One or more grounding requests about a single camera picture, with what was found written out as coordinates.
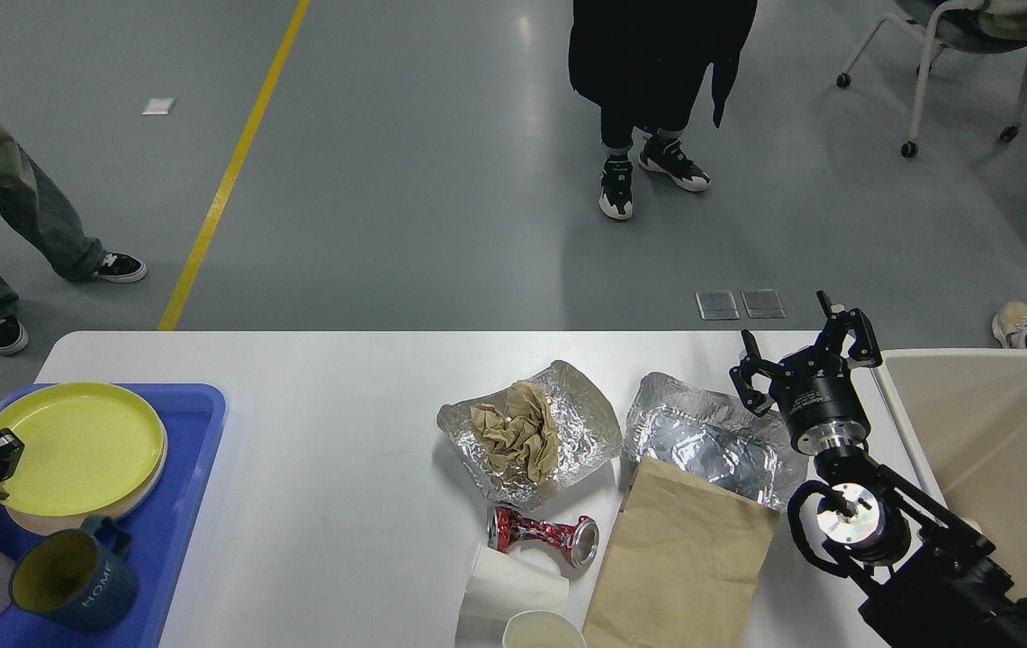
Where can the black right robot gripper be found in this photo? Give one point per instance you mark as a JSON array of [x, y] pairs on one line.
[[813, 390]]

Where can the yellow plastic plate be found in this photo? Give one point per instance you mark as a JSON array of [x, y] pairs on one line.
[[86, 445]]

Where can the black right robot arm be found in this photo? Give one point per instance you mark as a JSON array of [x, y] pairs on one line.
[[927, 576]]

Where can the right floor socket plate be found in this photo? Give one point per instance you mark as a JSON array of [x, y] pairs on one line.
[[763, 304]]

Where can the floor socket plate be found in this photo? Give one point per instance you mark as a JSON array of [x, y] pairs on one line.
[[763, 304], [717, 305]]

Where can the empty foil tray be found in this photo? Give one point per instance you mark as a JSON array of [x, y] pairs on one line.
[[712, 435]]

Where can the left floor socket plate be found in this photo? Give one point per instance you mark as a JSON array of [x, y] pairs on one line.
[[717, 305]]

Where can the dark blue HOME mug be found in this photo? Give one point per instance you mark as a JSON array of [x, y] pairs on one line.
[[79, 578]]

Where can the blue plastic tray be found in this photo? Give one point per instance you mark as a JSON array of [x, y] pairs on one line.
[[160, 527]]

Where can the beige plastic bin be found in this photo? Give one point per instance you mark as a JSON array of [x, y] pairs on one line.
[[963, 414]]

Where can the brown paper bag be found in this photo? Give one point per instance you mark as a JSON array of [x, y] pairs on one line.
[[682, 564]]

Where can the crushed red can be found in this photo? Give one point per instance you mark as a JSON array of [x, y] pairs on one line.
[[577, 543]]

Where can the crumpled brown paper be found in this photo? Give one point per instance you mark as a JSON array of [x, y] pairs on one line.
[[521, 439]]

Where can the foil tray with paper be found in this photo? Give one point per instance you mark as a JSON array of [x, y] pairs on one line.
[[587, 426]]

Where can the white paper cup lying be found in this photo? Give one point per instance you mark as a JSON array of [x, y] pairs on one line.
[[499, 587]]

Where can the white paper on floor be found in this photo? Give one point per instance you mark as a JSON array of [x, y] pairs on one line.
[[158, 106]]

